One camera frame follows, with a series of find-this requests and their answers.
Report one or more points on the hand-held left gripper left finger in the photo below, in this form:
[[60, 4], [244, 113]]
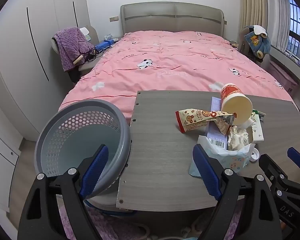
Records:
[[95, 170]]

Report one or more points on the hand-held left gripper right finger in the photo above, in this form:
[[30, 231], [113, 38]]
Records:
[[206, 172]]

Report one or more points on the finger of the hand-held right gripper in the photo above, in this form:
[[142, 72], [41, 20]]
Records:
[[273, 167], [298, 158]]

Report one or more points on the white blue plastic tissue packet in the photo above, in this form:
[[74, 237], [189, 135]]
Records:
[[232, 160]]

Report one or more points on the purple cardboard box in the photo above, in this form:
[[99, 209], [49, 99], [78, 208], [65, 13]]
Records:
[[216, 136]]

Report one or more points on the grey perforated plastic basket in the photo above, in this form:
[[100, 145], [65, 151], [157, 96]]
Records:
[[65, 135]]

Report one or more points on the lined paper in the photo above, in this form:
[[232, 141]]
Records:
[[237, 137]]

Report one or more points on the beige red snack wrapper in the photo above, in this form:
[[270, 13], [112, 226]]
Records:
[[192, 120]]

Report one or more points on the red and white paper cup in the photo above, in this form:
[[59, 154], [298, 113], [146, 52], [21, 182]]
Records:
[[236, 105]]

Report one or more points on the white tape roll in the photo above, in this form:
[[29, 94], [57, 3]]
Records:
[[256, 152]]

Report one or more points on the small white box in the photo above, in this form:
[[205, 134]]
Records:
[[257, 130]]

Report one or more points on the purple fluffy rug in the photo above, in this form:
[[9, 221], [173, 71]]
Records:
[[105, 225]]

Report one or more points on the green packet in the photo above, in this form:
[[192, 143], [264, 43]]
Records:
[[260, 112]]

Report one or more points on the pink storage box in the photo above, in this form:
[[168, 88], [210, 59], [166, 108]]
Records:
[[282, 76]]

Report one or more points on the white door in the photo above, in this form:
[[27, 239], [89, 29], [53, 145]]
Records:
[[2, 160]]

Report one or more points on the grey chair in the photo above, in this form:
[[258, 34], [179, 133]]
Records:
[[90, 66], [242, 45]]

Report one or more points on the pink panda print duvet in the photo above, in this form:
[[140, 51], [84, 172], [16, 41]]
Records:
[[165, 65]]

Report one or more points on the blue denim jacket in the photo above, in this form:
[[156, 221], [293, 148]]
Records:
[[257, 42]]

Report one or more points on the purple fleece blanket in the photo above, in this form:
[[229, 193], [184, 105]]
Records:
[[70, 47]]

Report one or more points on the blue flat device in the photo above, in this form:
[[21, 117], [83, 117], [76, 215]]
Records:
[[103, 45]]

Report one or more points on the barred window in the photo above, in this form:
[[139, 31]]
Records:
[[298, 25]]

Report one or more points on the small white packet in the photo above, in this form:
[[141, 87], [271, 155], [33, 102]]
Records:
[[108, 35]]

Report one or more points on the white wardrobe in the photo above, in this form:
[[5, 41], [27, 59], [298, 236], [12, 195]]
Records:
[[20, 55]]

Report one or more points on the beige curtain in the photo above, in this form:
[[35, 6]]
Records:
[[255, 5]]

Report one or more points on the grey padded bed headboard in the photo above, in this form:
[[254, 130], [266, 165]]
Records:
[[150, 17]]

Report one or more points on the gold wall switch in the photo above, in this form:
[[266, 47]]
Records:
[[114, 18]]

